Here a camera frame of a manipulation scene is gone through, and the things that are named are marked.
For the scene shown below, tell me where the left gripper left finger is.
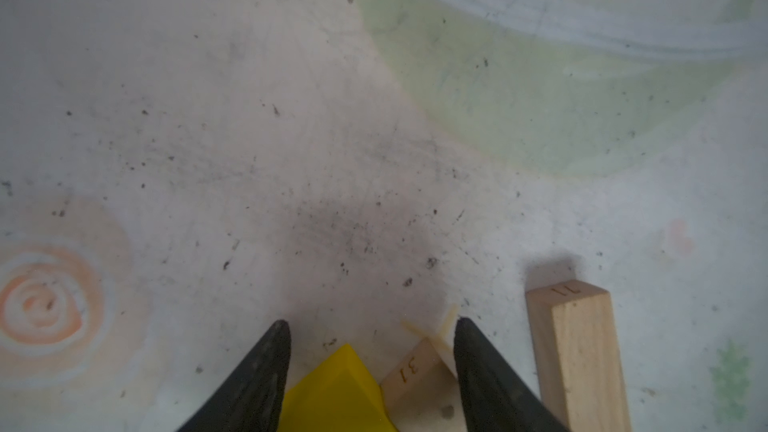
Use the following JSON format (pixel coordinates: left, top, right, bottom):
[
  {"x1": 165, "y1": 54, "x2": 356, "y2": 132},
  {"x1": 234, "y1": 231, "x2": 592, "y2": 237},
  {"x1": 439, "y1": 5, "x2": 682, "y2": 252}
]
[{"x1": 179, "y1": 320, "x2": 291, "y2": 432}]

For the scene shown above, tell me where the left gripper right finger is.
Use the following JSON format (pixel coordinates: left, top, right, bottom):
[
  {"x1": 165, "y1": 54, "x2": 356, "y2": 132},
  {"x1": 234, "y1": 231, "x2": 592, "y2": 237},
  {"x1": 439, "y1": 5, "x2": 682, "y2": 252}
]
[{"x1": 453, "y1": 317, "x2": 568, "y2": 432}]

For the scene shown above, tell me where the yellow wood block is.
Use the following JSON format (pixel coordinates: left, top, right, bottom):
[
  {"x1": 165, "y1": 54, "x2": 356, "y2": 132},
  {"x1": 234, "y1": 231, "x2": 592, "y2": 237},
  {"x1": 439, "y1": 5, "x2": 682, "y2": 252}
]
[{"x1": 278, "y1": 344, "x2": 395, "y2": 431}]

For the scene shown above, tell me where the plain wood block numbered 31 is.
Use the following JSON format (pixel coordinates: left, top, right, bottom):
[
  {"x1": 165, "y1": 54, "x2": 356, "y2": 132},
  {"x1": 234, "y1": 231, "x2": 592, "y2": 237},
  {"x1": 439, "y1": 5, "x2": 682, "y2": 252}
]
[{"x1": 380, "y1": 337, "x2": 467, "y2": 431}]

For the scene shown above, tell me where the plain wood block numbered 11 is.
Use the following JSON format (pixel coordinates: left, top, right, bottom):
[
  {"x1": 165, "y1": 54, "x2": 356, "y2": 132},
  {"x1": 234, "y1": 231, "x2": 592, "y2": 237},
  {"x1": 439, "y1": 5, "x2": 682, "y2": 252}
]
[{"x1": 525, "y1": 280, "x2": 632, "y2": 431}]

